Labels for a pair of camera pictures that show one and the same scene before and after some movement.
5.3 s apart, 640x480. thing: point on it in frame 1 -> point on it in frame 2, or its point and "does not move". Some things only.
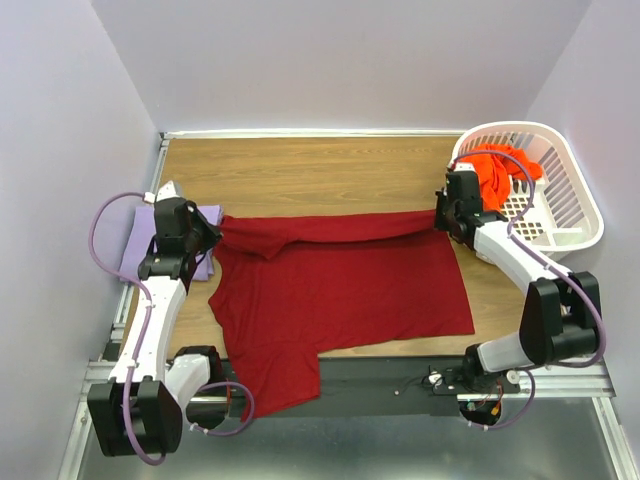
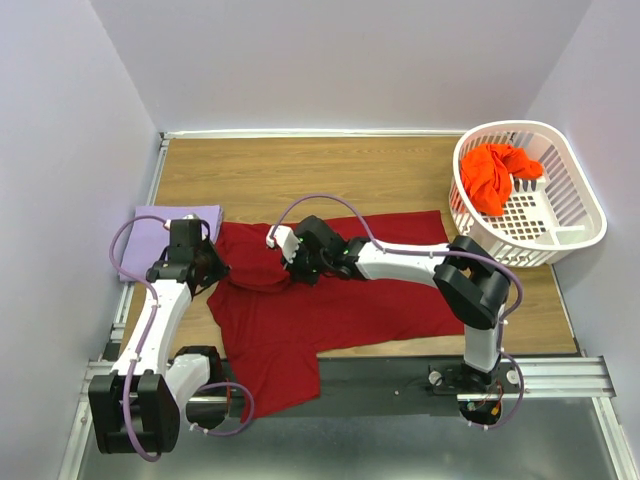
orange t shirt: (497, 170) does not move
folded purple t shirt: (144, 231) does not move
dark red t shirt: (288, 287) does not move
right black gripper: (439, 222) -> (295, 272)
